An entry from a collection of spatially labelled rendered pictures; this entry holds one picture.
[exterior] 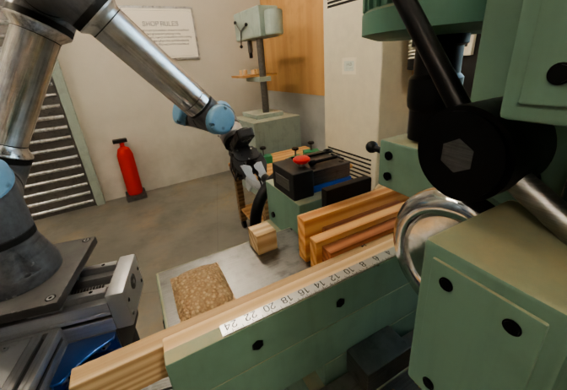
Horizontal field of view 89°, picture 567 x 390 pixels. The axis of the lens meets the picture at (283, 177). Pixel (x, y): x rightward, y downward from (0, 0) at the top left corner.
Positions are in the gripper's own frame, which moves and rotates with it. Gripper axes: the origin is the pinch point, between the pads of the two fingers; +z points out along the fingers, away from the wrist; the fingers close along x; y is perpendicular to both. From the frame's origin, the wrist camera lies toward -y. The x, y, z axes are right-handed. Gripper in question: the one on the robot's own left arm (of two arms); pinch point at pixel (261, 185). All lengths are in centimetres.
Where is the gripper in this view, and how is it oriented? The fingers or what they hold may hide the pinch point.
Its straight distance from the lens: 75.4
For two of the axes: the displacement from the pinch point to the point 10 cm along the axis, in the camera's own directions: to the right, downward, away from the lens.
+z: 4.3, 7.3, -5.3
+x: -8.8, 2.2, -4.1
